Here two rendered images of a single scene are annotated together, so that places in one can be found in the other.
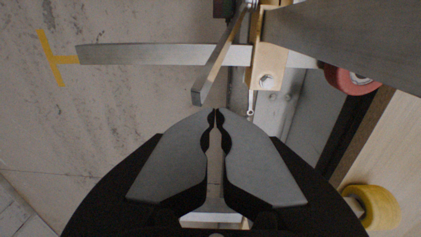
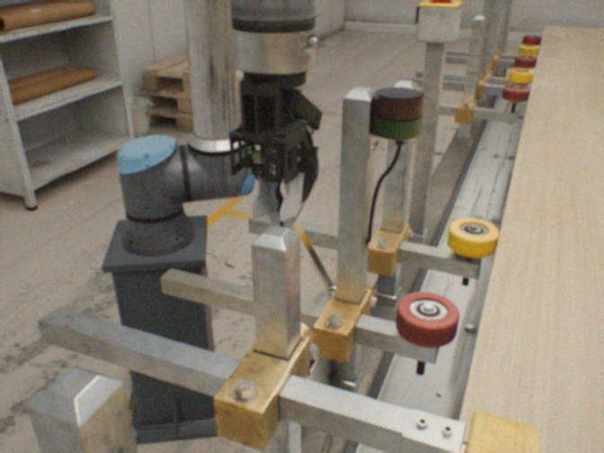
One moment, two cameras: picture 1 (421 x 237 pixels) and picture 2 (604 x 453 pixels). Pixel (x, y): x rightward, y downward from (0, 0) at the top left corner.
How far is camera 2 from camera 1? 75 cm
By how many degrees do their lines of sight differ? 90
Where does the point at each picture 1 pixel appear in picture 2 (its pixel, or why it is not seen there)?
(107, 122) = not seen: outside the picture
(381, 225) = (493, 421)
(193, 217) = (166, 349)
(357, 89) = (421, 320)
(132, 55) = (216, 285)
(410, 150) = (563, 428)
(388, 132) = (496, 384)
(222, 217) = (209, 360)
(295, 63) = (368, 326)
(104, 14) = not seen: outside the picture
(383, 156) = not seen: hidden behind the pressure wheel
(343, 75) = (403, 307)
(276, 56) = (347, 310)
